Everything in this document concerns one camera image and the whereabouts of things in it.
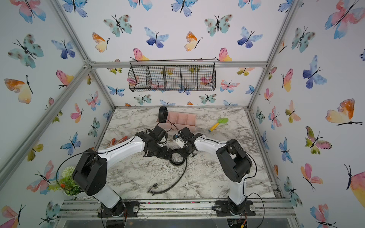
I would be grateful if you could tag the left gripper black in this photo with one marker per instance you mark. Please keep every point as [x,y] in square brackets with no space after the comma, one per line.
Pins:
[163,155]

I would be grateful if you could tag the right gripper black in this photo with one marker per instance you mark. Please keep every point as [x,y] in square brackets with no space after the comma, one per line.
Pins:
[185,154]

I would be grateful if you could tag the black belt coil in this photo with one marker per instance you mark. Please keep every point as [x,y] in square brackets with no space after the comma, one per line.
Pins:
[177,160]

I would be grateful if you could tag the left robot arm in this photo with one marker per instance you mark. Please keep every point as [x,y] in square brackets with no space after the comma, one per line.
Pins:
[90,173]

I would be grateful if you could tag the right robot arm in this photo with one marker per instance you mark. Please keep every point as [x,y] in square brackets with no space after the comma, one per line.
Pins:
[235,163]

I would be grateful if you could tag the pink compartment storage tray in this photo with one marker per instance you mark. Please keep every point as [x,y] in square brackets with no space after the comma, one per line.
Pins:
[178,121]

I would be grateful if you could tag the green yellow toy shovel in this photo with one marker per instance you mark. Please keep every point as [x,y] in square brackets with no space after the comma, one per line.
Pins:
[219,122]

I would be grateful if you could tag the potted artificial flower plant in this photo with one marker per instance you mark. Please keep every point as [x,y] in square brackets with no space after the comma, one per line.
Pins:
[66,183]

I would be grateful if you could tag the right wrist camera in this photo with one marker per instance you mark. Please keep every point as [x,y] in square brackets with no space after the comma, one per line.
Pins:
[179,140]

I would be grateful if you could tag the black wire wall basket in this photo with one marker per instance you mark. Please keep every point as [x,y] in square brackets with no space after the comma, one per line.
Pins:
[191,75]

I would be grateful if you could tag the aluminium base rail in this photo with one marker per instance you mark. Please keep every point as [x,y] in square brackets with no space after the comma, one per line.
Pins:
[178,209]

